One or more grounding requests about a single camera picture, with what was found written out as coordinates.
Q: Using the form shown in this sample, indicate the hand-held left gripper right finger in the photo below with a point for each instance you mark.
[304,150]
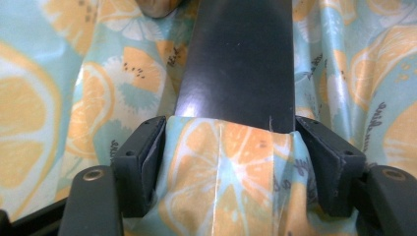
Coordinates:
[334,170]

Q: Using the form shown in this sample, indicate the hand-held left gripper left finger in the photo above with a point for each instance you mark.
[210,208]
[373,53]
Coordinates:
[137,170]

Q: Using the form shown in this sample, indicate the teal orange-print fabric bag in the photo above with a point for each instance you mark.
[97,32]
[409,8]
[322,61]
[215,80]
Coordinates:
[49,114]

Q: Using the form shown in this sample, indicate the black box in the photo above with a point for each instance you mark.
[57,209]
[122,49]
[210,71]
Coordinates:
[236,65]

